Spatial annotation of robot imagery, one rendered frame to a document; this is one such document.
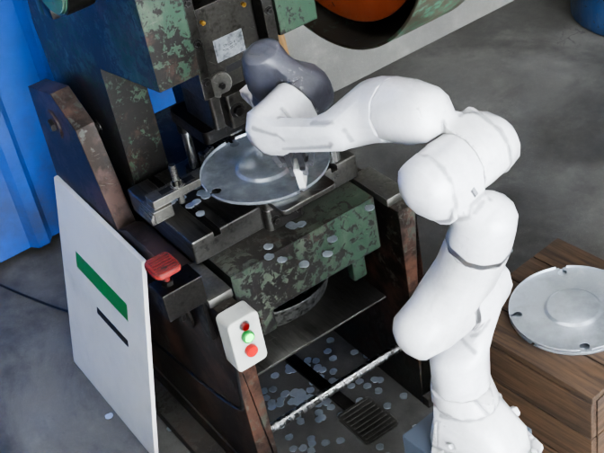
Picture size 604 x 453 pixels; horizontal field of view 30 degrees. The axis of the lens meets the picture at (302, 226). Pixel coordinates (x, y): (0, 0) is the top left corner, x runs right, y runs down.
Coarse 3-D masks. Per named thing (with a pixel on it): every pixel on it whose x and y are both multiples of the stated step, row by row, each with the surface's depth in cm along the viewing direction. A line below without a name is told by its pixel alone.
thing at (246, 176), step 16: (224, 144) 257; (240, 144) 256; (208, 160) 253; (224, 160) 252; (240, 160) 250; (256, 160) 249; (272, 160) 248; (320, 160) 246; (208, 176) 248; (224, 176) 247; (240, 176) 245; (256, 176) 243; (272, 176) 243; (288, 176) 243; (320, 176) 240; (208, 192) 242; (224, 192) 242; (240, 192) 241; (256, 192) 240; (272, 192) 239; (288, 192) 238
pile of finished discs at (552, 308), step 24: (528, 288) 265; (552, 288) 264; (576, 288) 262; (600, 288) 261; (528, 312) 258; (552, 312) 256; (576, 312) 255; (600, 312) 254; (528, 336) 252; (552, 336) 251; (576, 336) 250; (600, 336) 249
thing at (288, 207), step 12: (324, 180) 240; (300, 192) 237; (312, 192) 237; (324, 192) 237; (264, 204) 246; (276, 204) 235; (288, 204) 235; (300, 204) 235; (264, 216) 248; (276, 216) 248; (288, 216) 251; (276, 228) 250
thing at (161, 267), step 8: (160, 256) 231; (168, 256) 230; (144, 264) 230; (152, 264) 229; (160, 264) 229; (168, 264) 228; (176, 264) 228; (152, 272) 227; (160, 272) 226; (168, 272) 226; (176, 272) 228; (168, 280) 231
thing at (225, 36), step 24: (192, 0) 229; (216, 0) 227; (240, 0) 231; (216, 24) 230; (240, 24) 233; (216, 48) 232; (240, 48) 236; (216, 72) 234; (240, 72) 238; (192, 96) 243; (216, 96) 236; (240, 96) 237; (216, 120) 240; (240, 120) 240
